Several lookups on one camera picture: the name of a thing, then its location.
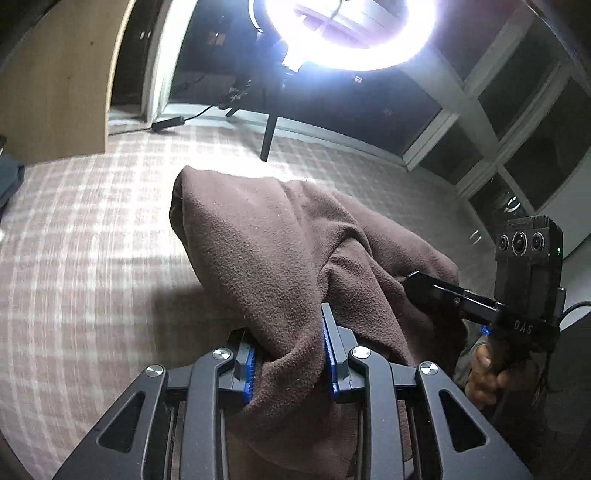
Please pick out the white door frame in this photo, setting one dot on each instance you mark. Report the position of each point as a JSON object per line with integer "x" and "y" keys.
{"x": 159, "y": 60}

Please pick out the brown fleece garment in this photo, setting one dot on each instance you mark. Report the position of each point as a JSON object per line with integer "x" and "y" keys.
{"x": 277, "y": 254}

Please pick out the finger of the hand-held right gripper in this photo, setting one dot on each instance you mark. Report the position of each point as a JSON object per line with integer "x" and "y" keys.
{"x": 443, "y": 295}

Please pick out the pile of folded clothes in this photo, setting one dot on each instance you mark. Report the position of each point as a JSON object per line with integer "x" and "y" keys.
{"x": 9, "y": 184}

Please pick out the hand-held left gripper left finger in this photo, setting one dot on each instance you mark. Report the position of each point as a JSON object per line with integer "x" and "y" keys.
{"x": 250, "y": 369}

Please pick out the person's right hand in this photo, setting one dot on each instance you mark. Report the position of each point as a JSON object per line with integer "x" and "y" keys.
{"x": 485, "y": 387}

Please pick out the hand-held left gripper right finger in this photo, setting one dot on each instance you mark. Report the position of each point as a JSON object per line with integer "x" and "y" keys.
{"x": 328, "y": 350}

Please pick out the plaid blanket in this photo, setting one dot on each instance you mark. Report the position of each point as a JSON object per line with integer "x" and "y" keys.
{"x": 92, "y": 277}

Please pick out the black tripod stand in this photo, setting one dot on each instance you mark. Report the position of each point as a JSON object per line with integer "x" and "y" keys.
{"x": 268, "y": 138}

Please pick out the white window frame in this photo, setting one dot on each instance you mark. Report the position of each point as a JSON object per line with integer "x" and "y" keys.
{"x": 471, "y": 120}

